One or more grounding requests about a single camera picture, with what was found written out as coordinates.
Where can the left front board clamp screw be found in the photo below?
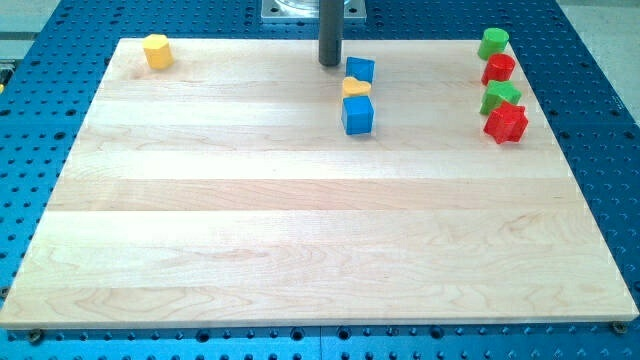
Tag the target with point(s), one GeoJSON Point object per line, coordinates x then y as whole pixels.
{"type": "Point", "coordinates": [34, 336]}

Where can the blue cube block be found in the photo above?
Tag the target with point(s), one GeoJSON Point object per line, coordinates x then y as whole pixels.
{"type": "Point", "coordinates": [357, 115]}

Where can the red star block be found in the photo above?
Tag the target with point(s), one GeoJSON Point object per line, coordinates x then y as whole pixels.
{"type": "Point", "coordinates": [506, 123]}

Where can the light wooden board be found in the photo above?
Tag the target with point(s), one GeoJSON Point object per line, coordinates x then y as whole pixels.
{"type": "Point", "coordinates": [224, 192]}

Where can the red cylinder block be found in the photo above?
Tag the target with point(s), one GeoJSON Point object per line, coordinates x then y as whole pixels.
{"type": "Point", "coordinates": [499, 67]}

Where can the board clamp screw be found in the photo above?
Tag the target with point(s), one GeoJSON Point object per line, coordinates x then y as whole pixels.
{"type": "Point", "coordinates": [34, 336]}
{"type": "Point", "coordinates": [619, 328]}

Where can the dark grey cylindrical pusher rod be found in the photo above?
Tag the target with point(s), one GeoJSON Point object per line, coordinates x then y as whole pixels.
{"type": "Point", "coordinates": [331, 24]}

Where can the right front board clamp screw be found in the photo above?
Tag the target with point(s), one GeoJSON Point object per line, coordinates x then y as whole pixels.
{"type": "Point", "coordinates": [619, 328]}

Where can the green star block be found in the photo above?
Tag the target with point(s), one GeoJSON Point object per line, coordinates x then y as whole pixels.
{"type": "Point", "coordinates": [496, 93]}

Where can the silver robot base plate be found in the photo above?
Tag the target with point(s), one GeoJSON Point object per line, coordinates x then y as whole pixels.
{"type": "Point", "coordinates": [307, 11]}

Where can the yellow heart block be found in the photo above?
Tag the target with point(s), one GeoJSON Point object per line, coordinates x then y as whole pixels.
{"type": "Point", "coordinates": [353, 87]}

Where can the blue block behind heart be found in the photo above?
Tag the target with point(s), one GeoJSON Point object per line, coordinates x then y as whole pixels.
{"type": "Point", "coordinates": [360, 68]}

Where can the green cylinder block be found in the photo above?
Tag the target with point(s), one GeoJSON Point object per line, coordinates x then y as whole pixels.
{"type": "Point", "coordinates": [494, 40]}

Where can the yellow hexagon block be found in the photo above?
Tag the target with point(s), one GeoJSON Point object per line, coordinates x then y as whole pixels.
{"type": "Point", "coordinates": [157, 51]}

